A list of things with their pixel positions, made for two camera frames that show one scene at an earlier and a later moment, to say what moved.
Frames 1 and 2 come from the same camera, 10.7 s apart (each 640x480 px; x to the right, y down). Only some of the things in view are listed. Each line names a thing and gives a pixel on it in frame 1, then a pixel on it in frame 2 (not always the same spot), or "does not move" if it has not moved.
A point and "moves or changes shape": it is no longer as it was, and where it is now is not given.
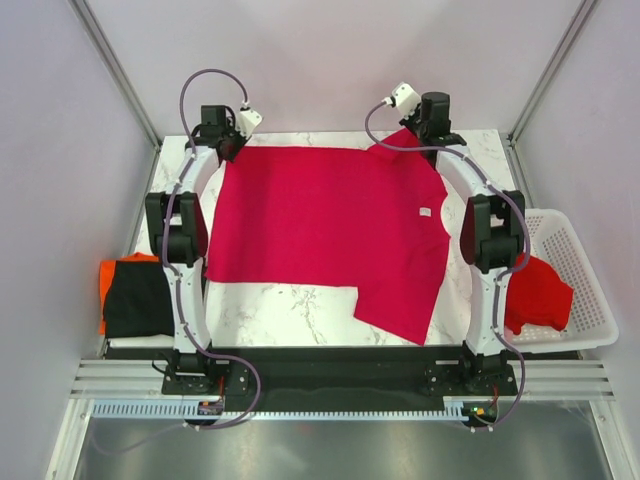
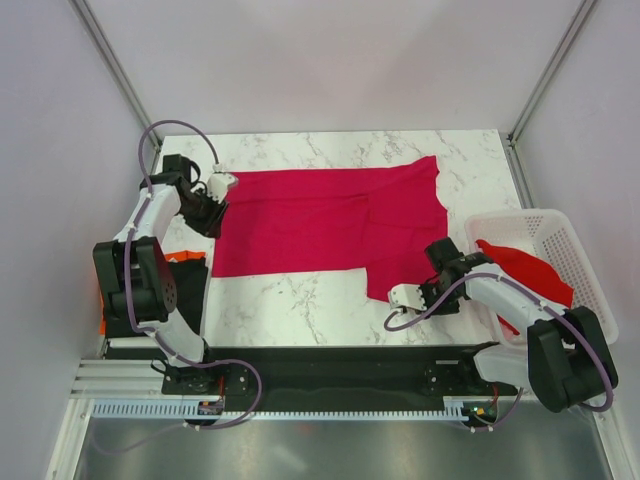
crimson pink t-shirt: [373, 220] moves or changes shape
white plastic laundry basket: [592, 320] does not move
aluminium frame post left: [117, 70] does not move
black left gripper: [241, 140] to [212, 225]
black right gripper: [408, 122] to [453, 308]
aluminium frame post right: [583, 10] does not move
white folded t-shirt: [156, 341] does not move
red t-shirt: [536, 295] does not move
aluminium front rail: [551, 378] does not move
